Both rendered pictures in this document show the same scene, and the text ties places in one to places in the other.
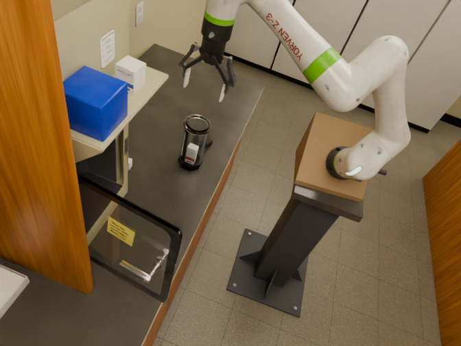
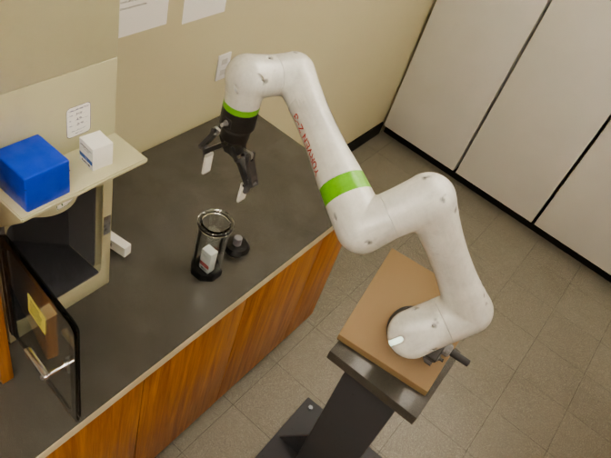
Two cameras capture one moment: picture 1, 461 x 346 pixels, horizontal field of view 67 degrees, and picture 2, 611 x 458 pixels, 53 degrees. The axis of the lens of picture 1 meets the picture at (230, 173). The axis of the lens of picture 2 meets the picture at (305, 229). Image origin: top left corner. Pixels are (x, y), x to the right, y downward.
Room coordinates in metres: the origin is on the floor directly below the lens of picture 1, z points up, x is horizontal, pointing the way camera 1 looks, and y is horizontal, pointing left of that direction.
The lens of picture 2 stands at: (-0.06, -0.49, 2.45)
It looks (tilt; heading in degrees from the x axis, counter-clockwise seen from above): 44 degrees down; 20
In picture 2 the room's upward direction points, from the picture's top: 20 degrees clockwise
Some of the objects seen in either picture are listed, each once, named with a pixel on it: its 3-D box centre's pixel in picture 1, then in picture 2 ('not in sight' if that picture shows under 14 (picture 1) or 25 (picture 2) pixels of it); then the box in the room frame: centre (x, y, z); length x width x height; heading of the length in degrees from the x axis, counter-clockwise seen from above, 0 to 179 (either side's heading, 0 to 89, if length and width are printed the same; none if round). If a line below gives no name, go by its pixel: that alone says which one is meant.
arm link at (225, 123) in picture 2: (216, 28); (237, 116); (1.02, 0.18, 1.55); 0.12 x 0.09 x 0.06; 176
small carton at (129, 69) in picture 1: (130, 74); (95, 150); (0.67, 0.30, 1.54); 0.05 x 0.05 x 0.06; 81
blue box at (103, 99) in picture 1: (93, 103); (33, 173); (0.52, 0.31, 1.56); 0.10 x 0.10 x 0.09; 86
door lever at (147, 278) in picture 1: (140, 266); (45, 360); (0.39, 0.14, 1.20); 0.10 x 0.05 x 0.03; 78
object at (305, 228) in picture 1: (293, 234); (351, 423); (1.21, -0.45, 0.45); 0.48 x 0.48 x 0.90; 88
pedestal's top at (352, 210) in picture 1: (328, 182); (395, 354); (1.21, -0.45, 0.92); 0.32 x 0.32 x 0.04; 88
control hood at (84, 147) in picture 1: (117, 114); (73, 188); (0.61, 0.30, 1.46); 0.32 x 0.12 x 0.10; 176
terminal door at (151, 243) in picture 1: (123, 245); (41, 333); (0.43, 0.20, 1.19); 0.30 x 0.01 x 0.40; 78
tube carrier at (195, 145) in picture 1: (193, 143); (211, 244); (1.02, 0.18, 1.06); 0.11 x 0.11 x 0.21
